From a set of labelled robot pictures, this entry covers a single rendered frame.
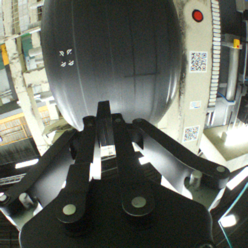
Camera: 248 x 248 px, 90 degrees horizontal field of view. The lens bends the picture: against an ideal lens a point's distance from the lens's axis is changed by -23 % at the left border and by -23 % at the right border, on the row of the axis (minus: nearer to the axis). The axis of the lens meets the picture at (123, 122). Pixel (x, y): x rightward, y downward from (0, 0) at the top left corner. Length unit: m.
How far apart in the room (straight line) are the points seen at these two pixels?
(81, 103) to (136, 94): 0.10
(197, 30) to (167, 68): 0.28
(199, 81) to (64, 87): 0.44
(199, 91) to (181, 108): 0.09
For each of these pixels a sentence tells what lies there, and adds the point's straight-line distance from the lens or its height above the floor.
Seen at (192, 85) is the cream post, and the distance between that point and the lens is 0.57.
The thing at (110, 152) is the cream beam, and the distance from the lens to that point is 0.96.
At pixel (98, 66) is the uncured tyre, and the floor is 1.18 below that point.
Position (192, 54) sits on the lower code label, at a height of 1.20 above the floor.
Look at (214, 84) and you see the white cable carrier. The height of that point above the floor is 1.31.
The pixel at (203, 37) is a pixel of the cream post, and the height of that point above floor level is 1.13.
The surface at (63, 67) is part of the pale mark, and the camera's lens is 0.29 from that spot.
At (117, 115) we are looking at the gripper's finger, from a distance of 0.18.
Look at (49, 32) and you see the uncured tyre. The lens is 0.31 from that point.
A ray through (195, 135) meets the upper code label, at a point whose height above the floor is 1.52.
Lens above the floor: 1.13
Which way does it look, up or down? 31 degrees up
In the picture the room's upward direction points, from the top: 174 degrees clockwise
